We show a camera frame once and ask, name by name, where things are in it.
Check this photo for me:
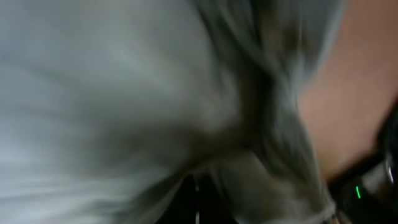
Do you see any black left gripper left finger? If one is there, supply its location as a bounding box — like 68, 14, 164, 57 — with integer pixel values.
155, 175, 197, 224

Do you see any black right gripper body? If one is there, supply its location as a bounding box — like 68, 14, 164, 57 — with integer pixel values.
329, 103, 397, 224

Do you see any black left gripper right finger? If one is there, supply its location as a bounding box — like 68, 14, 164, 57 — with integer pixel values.
198, 177, 238, 224

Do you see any light blue t-shirt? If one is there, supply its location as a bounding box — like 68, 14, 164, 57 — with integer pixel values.
1, 0, 345, 223

